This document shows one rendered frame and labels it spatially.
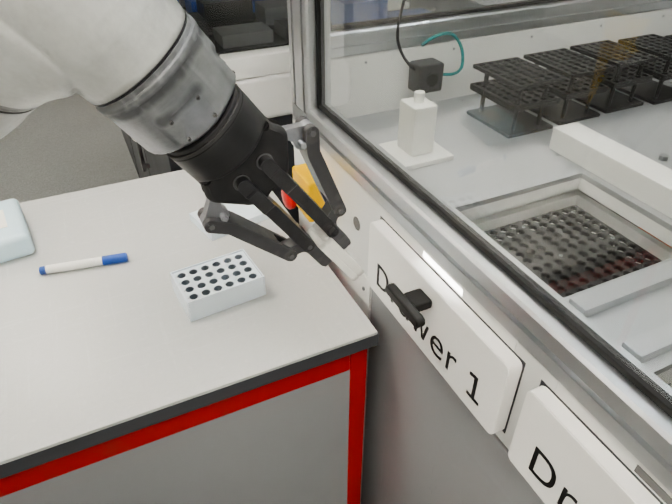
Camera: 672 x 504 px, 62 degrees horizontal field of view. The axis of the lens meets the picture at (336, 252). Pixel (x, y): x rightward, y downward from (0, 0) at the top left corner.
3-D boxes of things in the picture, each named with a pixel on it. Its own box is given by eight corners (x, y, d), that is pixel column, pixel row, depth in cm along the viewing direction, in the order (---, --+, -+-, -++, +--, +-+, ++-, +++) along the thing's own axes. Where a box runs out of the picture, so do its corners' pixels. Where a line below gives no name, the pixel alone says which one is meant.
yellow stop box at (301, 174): (305, 224, 90) (304, 186, 86) (289, 203, 95) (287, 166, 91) (334, 217, 92) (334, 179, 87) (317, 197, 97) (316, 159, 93)
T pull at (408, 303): (416, 331, 62) (417, 322, 61) (384, 291, 68) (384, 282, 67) (443, 321, 64) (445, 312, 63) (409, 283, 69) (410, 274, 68)
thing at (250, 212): (212, 241, 100) (211, 233, 99) (190, 220, 105) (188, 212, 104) (271, 217, 106) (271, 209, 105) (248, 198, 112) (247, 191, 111)
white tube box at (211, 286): (190, 322, 83) (186, 303, 81) (173, 290, 89) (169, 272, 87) (266, 294, 88) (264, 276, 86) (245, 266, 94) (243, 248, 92)
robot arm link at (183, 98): (203, 26, 34) (262, 94, 38) (171, -5, 41) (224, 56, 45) (97, 127, 35) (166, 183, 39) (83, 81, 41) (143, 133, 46)
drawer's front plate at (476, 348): (491, 437, 61) (510, 369, 54) (366, 282, 82) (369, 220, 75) (504, 431, 61) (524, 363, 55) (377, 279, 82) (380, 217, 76)
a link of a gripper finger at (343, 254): (310, 225, 54) (316, 220, 54) (347, 261, 59) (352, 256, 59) (323, 241, 52) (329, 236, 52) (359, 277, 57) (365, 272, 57)
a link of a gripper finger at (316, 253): (304, 233, 52) (281, 254, 52) (333, 260, 55) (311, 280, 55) (298, 224, 53) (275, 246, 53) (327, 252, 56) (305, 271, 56)
